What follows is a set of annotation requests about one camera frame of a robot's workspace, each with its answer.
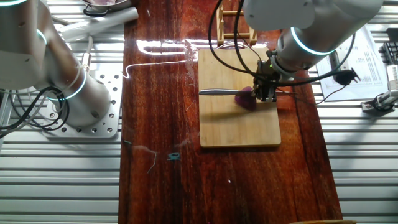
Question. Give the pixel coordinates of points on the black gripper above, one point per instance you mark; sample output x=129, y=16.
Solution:
x=266, y=74

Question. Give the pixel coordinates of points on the steel kitchen knife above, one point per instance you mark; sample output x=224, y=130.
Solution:
x=217, y=92

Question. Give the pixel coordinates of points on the purple onion wedge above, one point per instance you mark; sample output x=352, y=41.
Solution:
x=247, y=102

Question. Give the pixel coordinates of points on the bamboo cutting board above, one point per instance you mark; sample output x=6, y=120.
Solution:
x=224, y=124

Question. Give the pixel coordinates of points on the wooden peg rack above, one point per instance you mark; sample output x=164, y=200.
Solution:
x=221, y=31

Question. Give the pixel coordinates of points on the dark red wooden plank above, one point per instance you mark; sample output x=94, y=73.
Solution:
x=161, y=109

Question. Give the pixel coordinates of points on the printed paper sheet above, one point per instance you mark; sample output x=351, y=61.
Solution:
x=363, y=68

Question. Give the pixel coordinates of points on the black keyboard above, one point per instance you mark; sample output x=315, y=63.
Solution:
x=392, y=49

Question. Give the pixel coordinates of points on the white plastic tube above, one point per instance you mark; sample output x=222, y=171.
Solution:
x=99, y=23

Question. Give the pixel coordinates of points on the round metal bowl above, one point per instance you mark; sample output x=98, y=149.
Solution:
x=105, y=3

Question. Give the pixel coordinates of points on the wrist camera on silver bracket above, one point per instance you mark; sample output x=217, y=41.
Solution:
x=345, y=77

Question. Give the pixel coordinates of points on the small silver camera on mount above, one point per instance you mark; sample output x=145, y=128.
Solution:
x=382, y=99

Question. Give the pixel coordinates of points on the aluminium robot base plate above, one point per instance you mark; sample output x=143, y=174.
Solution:
x=109, y=102

